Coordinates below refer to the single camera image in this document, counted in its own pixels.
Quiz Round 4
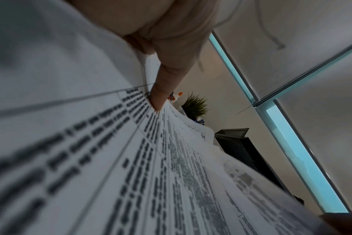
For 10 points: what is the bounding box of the person's right hand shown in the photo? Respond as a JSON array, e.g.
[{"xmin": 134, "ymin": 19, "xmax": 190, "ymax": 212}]
[{"xmin": 318, "ymin": 212, "xmax": 352, "ymax": 235}]

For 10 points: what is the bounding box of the person's left hand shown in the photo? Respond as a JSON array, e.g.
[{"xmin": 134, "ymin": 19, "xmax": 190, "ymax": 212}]
[{"xmin": 64, "ymin": 0, "xmax": 222, "ymax": 112}]

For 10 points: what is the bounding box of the black mesh paper tray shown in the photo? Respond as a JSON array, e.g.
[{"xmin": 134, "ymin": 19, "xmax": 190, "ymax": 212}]
[{"xmin": 214, "ymin": 128, "xmax": 306, "ymax": 206}]

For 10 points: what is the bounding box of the paper stack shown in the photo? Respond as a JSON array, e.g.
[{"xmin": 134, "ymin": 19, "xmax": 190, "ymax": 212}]
[{"xmin": 0, "ymin": 0, "xmax": 333, "ymax": 235}]

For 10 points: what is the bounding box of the white glue bottle orange cap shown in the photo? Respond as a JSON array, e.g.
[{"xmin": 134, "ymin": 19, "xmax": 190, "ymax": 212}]
[{"xmin": 167, "ymin": 91, "xmax": 184, "ymax": 103}]

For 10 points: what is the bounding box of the green potted plant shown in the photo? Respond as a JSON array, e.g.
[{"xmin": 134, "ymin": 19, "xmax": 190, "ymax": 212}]
[{"xmin": 180, "ymin": 91, "xmax": 209, "ymax": 119}]

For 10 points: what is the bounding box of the grey roller blind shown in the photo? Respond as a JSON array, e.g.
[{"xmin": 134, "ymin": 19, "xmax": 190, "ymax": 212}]
[
  {"xmin": 276, "ymin": 46, "xmax": 352, "ymax": 213},
  {"xmin": 214, "ymin": 0, "xmax": 352, "ymax": 99}
]

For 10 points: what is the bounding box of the blind pull chain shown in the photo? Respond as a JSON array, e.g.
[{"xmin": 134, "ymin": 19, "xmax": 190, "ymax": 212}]
[{"xmin": 237, "ymin": 39, "xmax": 352, "ymax": 115}]

